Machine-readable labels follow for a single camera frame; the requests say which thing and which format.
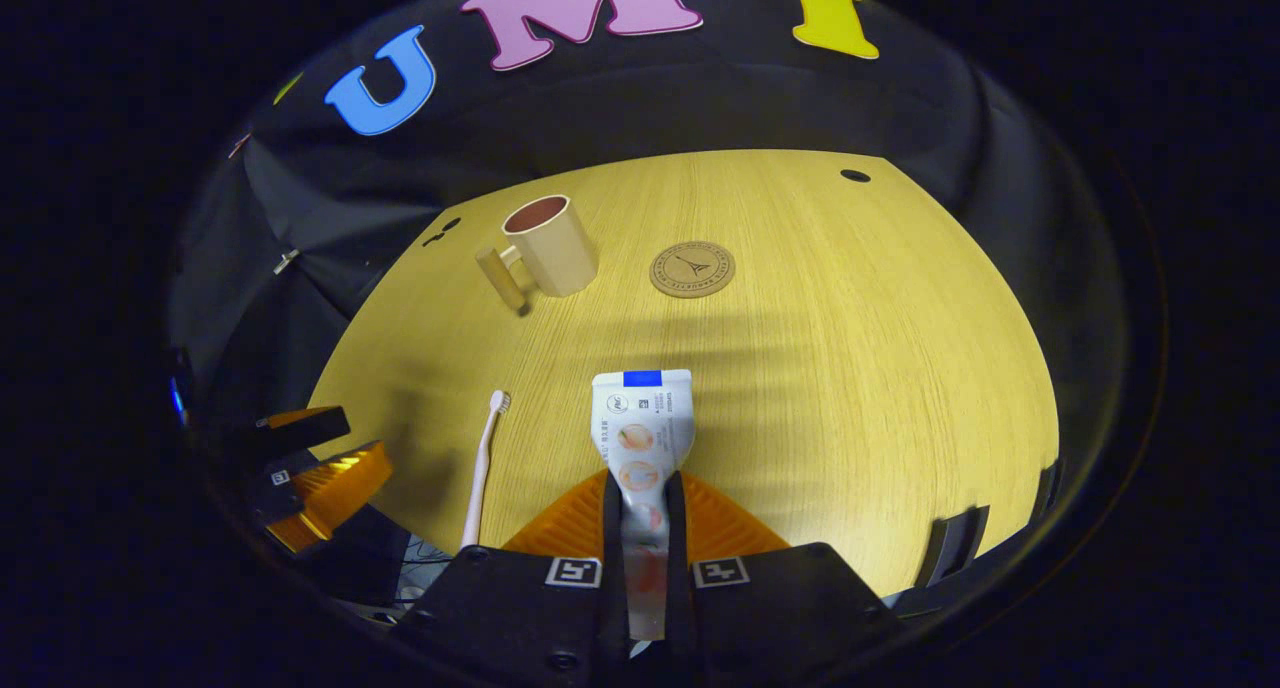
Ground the round cork coaster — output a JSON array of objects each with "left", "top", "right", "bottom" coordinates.
[{"left": 649, "top": 240, "right": 737, "bottom": 299}]

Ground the pale pink toothbrush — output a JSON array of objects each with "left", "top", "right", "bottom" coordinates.
[{"left": 460, "top": 390, "right": 512, "bottom": 551}]

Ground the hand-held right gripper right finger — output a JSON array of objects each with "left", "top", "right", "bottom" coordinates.
[{"left": 665, "top": 470, "right": 901, "bottom": 688}]

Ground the black backdrop cloth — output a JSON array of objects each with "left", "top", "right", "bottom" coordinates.
[{"left": 165, "top": 0, "right": 1131, "bottom": 449}]

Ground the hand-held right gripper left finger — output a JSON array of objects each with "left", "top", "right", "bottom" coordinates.
[{"left": 393, "top": 468, "right": 631, "bottom": 688}]

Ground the white toothpaste tube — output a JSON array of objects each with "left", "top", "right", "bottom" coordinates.
[{"left": 590, "top": 369, "right": 694, "bottom": 641}]

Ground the beige cup with handle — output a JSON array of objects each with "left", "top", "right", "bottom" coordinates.
[{"left": 474, "top": 195, "right": 600, "bottom": 317}]

